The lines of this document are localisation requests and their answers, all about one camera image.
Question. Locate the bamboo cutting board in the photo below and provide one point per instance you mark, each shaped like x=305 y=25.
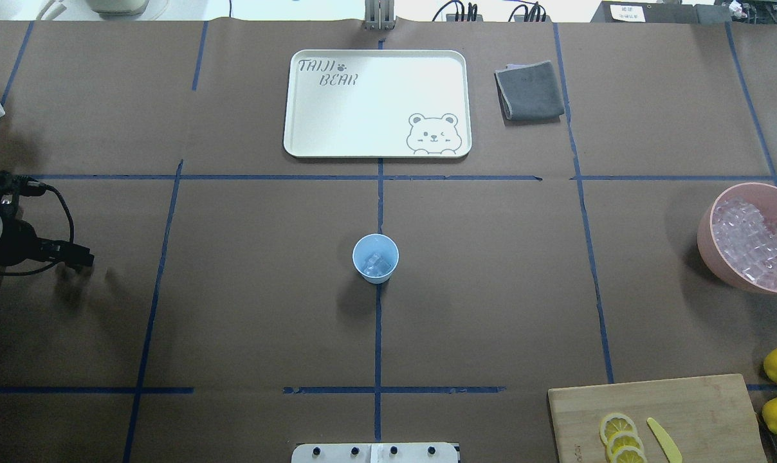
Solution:
x=709 y=418

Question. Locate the yellow plastic knife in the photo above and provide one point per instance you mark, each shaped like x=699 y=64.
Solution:
x=665 y=441

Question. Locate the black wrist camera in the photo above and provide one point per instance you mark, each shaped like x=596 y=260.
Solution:
x=19 y=185

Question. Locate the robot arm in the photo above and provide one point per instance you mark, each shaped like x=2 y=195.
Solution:
x=19 y=242

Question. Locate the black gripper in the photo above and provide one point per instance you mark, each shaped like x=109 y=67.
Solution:
x=20 y=242

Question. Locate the folded grey cloth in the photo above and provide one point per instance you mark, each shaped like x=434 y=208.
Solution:
x=529 y=92

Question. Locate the white bear serving tray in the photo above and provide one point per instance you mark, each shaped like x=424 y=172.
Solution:
x=378 y=104

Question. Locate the lemon slice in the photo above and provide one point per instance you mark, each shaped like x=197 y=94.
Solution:
x=628 y=454
x=614 y=423
x=623 y=439

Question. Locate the pink bowl of ice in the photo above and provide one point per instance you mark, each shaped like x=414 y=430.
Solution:
x=737 y=237

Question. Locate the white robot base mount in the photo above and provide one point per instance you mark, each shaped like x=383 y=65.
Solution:
x=377 y=452

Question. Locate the light blue paper cup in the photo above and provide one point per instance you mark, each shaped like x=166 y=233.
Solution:
x=375 y=243

